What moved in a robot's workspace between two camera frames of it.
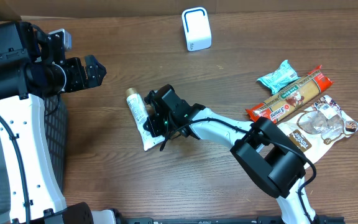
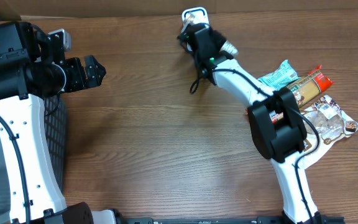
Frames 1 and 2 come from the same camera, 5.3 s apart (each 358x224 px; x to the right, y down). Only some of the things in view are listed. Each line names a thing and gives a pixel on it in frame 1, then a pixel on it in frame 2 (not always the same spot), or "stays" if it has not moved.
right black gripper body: (164, 124) → (219, 41)
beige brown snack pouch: (311, 135) stays
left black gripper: (96, 79) stays
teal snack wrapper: (284, 76) stays
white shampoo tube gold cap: (139, 115) → (200, 15)
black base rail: (259, 219) stays
